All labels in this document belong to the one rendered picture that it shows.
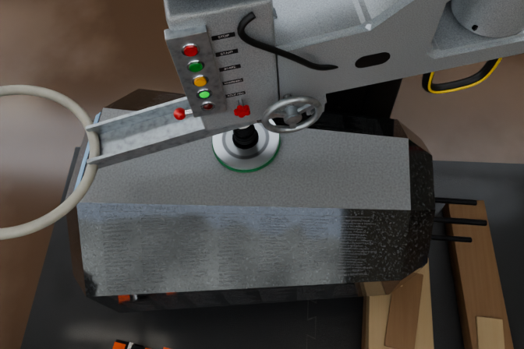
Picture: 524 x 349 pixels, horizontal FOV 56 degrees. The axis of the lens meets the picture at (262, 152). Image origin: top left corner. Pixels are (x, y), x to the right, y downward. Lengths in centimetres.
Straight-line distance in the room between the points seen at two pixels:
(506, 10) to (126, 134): 104
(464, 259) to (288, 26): 149
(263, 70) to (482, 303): 152
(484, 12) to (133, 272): 126
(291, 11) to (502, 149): 179
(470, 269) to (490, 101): 96
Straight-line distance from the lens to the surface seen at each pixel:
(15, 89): 166
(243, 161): 152
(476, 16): 129
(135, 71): 293
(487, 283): 231
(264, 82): 113
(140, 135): 147
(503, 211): 255
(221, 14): 94
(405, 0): 108
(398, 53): 120
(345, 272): 159
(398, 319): 205
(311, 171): 153
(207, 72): 103
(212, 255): 159
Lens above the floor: 224
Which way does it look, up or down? 63 degrees down
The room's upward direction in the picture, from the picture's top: 9 degrees counter-clockwise
